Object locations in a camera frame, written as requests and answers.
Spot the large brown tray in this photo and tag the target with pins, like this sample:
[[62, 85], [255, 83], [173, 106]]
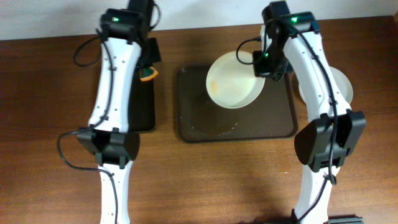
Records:
[[270, 116]]

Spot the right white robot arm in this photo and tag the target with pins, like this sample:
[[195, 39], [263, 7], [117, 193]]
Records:
[[293, 42]]

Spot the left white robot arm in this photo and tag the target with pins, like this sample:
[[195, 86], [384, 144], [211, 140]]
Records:
[[124, 105]]

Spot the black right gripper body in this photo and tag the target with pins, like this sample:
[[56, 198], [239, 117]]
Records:
[[268, 70]]

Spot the white plate with stain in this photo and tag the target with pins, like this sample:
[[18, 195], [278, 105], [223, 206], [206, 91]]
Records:
[[343, 84]]

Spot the green and orange sponge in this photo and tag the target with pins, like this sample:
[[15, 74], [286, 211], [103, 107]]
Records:
[[147, 74]]

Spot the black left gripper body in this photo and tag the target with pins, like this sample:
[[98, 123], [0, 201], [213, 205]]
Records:
[[152, 52]]

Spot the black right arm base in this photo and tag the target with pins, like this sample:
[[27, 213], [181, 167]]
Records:
[[345, 219]]

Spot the small black tray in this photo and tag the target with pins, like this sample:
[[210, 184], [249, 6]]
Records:
[[141, 109]]

